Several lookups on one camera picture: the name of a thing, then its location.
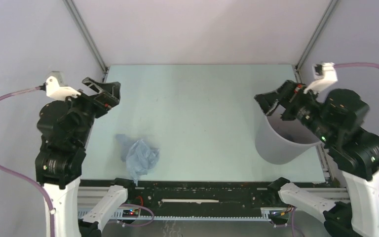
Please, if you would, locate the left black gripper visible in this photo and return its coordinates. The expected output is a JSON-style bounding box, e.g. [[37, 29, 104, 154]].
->
[[64, 75, 122, 144]]

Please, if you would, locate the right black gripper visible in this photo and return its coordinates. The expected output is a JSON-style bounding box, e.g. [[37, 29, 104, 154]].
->
[[252, 78, 334, 143]]

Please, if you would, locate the blue plastic trash bag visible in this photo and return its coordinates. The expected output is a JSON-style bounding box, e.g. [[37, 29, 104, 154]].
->
[[115, 134, 160, 186]]

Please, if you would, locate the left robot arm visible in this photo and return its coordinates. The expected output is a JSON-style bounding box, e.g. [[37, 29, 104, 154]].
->
[[35, 72, 136, 237]]

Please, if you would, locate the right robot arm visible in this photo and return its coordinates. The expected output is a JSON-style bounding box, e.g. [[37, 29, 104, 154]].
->
[[254, 80, 379, 237]]

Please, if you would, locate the grey trash bin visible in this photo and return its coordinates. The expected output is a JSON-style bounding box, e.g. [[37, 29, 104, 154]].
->
[[255, 108, 321, 165]]

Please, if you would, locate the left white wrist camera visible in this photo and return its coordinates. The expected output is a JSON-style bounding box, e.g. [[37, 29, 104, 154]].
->
[[45, 71, 81, 101]]

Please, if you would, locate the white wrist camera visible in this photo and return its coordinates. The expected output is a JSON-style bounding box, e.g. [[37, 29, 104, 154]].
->
[[45, 71, 81, 101], [303, 62, 338, 95]]

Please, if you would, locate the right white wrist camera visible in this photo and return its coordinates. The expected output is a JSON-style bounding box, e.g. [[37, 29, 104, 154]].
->
[[303, 62, 338, 95]]

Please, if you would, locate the left aluminium frame post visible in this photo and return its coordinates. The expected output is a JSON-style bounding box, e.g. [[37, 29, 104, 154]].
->
[[62, 0, 108, 74]]

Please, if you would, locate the aluminium frame post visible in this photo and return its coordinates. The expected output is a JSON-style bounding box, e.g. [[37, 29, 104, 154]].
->
[[295, 0, 340, 72], [62, 0, 108, 74]]

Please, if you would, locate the white cable duct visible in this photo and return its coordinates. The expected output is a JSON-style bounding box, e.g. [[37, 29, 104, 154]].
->
[[110, 209, 271, 222]]

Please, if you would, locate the right aluminium frame post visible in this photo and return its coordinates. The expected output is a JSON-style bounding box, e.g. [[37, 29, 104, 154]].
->
[[295, 0, 340, 72]]

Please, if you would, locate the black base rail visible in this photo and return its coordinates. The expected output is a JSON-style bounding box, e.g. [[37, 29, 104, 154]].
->
[[78, 178, 341, 218]]

